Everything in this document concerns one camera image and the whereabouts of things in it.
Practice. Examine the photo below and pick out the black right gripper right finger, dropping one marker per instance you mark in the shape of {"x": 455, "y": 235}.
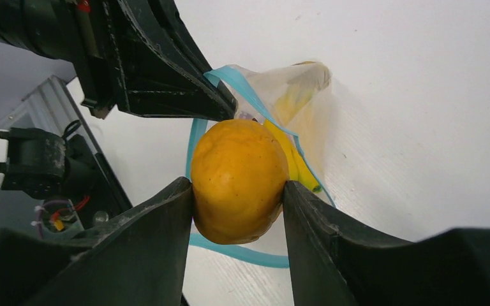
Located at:
{"x": 337, "y": 260}

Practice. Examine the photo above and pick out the orange toy citrus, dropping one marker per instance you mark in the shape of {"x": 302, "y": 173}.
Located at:
{"x": 238, "y": 173}

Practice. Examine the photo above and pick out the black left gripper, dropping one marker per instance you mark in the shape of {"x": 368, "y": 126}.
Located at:
{"x": 67, "y": 30}

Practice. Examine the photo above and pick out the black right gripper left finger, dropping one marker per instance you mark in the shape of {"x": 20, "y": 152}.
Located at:
{"x": 136, "y": 258}

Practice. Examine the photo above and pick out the yellow toy banana bunch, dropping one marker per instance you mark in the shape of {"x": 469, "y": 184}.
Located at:
{"x": 287, "y": 107}

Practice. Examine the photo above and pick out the aluminium table edge rail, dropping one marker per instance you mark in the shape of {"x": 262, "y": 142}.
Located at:
{"x": 51, "y": 107}

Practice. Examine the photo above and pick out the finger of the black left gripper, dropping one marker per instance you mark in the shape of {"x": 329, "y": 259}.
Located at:
{"x": 162, "y": 70}

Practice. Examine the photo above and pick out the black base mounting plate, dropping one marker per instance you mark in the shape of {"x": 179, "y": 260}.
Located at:
{"x": 90, "y": 175}

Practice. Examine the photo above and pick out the clear zip top bag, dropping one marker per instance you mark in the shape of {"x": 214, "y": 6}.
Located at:
{"x": 256, "y": 94}

